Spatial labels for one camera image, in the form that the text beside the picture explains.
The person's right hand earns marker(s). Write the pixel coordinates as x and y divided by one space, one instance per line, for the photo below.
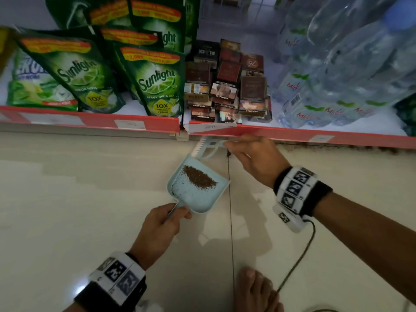
260 159

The person's left hand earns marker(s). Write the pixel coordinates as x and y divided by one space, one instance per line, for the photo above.
159 233

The light blue small brush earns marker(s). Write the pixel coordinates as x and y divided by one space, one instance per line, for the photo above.
208 147

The light blue plastic dustpan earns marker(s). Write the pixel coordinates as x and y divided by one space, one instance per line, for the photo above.
201 199

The person's left forearm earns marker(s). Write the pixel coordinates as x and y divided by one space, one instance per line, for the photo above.
74 308

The beige tiled floor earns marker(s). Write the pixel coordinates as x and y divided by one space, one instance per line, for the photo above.
65 207

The person's right foot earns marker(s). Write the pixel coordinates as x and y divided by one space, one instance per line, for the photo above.
253 292

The loose white paper label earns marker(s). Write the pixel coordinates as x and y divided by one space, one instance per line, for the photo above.
208 127

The stack of small brown packets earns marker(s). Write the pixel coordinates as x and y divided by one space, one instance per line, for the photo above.
227 84

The row of clear water bottles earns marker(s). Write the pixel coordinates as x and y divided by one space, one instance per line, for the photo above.
341 61

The store shelf with red edge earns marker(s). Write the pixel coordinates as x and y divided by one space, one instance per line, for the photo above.
97 121

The light green detergent pouch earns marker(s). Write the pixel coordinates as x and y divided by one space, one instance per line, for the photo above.
32 87

